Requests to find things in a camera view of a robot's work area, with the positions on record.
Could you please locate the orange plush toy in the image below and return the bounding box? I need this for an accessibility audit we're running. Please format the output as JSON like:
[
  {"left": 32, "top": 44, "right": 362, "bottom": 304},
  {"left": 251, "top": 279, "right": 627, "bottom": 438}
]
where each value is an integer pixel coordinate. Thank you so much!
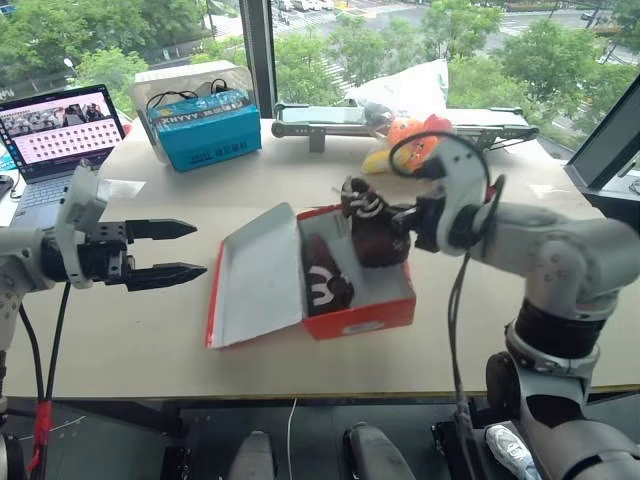
[{"left": 386, "top": 113, "right": 453, "bottom": 177}]

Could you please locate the white plastic bag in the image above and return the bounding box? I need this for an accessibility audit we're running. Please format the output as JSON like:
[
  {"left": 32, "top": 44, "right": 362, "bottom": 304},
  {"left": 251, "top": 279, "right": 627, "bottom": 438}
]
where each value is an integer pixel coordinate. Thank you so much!
[{"left": 343, "top": 58, "right": 450, "bottom": 127}]

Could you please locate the black cable bundle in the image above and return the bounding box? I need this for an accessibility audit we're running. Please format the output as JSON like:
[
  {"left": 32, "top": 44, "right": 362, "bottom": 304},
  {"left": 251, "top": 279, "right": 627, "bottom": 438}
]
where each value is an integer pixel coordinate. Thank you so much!
[{"left": 145, "top": 78, "right": 239, "bottom": 110}]

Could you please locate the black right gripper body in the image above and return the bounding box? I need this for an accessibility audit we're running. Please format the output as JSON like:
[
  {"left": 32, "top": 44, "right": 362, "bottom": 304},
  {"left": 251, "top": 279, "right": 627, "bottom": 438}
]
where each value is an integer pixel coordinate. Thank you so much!
[{"left": 412, "top": 192, "right": 447, "bottom": 253}]

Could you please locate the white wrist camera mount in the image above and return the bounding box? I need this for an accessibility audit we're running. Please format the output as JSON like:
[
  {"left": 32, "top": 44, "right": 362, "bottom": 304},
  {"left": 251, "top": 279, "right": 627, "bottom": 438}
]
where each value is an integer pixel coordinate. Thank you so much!
[
  {"left": 53, "top": 163, "right": 114, "bottom": 291},
  {"left": 428, "top": 134, "right": 495, "bottom": 257}
]

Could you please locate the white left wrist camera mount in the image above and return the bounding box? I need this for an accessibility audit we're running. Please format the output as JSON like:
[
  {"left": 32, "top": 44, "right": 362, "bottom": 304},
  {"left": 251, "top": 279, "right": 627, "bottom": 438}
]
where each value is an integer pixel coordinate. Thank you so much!
[{"left": 53, "top": 163, "right": 114, "bottom": 291}]

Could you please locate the thin white cable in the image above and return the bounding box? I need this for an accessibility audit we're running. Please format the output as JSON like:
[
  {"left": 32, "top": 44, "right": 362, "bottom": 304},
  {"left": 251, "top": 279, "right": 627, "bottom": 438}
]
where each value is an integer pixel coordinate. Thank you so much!
[{"left": 286, "top": 397, "right": 298, "bottom": 480}]

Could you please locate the black monitor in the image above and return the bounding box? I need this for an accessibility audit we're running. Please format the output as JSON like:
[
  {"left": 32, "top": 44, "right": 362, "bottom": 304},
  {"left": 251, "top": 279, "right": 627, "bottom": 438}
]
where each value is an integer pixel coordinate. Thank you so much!
[{"left": 563, "top": 73, "right": 640, "bottom": 217}]

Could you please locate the dark brown laced shoe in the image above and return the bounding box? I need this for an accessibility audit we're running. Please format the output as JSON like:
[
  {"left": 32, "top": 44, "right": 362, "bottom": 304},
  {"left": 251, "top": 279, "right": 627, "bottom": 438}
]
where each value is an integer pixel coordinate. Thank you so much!
[
  {"left": 340, "top": 175, "right": 415, "bottom": 268},
  {"left": 304, "top": 233, "right": 356, "bottom": 317}
]

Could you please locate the black conveyor belt unit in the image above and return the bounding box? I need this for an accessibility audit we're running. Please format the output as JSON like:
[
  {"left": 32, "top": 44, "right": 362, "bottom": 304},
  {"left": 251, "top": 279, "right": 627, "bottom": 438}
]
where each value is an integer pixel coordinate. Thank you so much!
[{"left": 271, "top": 101, "right": 541, "bottom": 154}]

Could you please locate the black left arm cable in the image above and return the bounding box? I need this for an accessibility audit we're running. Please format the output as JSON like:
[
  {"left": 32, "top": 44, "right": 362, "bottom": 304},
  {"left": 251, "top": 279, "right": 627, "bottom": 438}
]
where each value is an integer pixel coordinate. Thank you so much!
[{"left": 17, "top": 281, "right": 72, "bottom": 480}]

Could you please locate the blue cardboard box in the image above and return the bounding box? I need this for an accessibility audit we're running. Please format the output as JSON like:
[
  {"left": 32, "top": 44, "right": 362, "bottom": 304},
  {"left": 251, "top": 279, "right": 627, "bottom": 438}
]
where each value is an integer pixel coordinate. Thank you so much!
[
  {"left": 129, "top": 64, "right": 257, "bottom": 164},
  {"left": 145, "top": 94, "right": 264, "bottom": 173}
]

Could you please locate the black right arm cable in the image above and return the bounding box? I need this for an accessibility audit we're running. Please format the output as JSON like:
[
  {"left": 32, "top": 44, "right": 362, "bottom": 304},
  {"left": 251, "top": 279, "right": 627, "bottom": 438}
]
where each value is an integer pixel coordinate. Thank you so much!
[{"left": 388, "top": 131, "right": 507, "bottom": 480}]

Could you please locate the open silver laptop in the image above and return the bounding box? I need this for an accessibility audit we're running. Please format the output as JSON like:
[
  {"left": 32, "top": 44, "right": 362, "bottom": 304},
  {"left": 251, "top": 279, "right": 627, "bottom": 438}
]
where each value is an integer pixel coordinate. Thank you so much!
[{"left": 0, "top": 83, "right": 128, "bottom": 232}]

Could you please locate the white sneaker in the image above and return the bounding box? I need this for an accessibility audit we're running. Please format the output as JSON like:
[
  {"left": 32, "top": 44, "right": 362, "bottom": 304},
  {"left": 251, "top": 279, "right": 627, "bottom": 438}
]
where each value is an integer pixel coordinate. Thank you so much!
[{"left": 484, "top": 424, "right": 542, "bottom": 480}]

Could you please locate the dark rounded grey shape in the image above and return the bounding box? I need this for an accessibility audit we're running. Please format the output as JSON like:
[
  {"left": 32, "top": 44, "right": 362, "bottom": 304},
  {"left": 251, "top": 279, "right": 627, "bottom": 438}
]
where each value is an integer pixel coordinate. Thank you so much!
[{"left": 342, "top": 421, "right": 402, "bottom": 480}]

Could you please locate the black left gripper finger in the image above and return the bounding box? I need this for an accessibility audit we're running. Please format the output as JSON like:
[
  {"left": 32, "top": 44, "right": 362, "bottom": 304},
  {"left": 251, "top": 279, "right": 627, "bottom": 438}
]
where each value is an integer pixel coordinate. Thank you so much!
[
  {"left": 124, "top": 262, "right": 208, "bottom": 293},
  {"left": 124, "top": 218, "right": 198, "bottom": 242}
]

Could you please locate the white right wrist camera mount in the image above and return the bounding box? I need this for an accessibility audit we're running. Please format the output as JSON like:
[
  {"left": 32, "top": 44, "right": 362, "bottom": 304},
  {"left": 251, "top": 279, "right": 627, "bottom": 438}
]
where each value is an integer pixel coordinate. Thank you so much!
[{"left": 428, "top": 134, "right": 495, "bottom": 257}]

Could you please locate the yellow plush toy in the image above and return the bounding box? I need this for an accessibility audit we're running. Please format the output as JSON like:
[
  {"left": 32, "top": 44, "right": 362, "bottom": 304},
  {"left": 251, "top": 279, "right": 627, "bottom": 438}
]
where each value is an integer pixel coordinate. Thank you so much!
[{"left": 362, "top": 146, "right": 397, "bottom": 175}]

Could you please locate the white paper scrap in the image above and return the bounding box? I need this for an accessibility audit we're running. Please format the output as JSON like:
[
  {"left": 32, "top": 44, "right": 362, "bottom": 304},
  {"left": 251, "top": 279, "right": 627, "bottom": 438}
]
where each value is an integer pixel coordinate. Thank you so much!
[{"left": 98, "top": 178, "right": 147, "bottom": 202}]

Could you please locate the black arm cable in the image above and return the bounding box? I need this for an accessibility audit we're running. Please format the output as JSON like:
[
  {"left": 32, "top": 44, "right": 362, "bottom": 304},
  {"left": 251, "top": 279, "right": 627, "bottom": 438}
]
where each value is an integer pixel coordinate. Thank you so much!
[
  {"left": 388, "top": 131, "right": 507, "bottom": 480},
  {"left": 17, "top": 281, "right": 72, "bottom": 480}
]

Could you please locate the dark window frame post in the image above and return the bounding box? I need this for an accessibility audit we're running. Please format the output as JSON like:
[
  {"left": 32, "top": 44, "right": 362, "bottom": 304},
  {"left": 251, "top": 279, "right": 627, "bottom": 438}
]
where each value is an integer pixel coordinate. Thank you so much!
[{"left": 238, "top": 0, "right": 279, "bottom": 120}]

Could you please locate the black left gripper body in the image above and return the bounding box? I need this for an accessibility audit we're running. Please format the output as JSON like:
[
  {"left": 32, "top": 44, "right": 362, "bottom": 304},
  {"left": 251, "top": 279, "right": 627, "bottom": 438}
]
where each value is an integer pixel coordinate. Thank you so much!
[{"left": 81, "top": 221, "right": 136, "bottom": 287}]

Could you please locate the orange shoebox with lid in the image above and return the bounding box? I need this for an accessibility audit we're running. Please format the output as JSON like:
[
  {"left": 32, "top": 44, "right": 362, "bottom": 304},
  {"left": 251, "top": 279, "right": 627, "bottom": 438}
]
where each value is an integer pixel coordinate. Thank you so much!
[{"left": 204, "top": 201, "right": 418, "bottom": 350}]

